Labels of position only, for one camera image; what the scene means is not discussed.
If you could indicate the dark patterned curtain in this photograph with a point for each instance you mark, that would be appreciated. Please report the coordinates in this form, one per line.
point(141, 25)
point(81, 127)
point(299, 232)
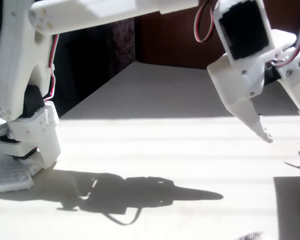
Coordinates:
point(123, 45)

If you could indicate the grey textured fabric piece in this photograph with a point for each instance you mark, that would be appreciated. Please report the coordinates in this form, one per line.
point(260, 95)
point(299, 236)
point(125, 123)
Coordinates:
point(250, 236)

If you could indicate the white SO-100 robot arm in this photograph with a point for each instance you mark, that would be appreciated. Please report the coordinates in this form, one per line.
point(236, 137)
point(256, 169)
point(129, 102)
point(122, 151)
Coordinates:
point(17, 62)

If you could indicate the large flat black object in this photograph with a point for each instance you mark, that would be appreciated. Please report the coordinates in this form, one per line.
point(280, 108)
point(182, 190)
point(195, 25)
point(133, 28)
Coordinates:
point(293, 210)

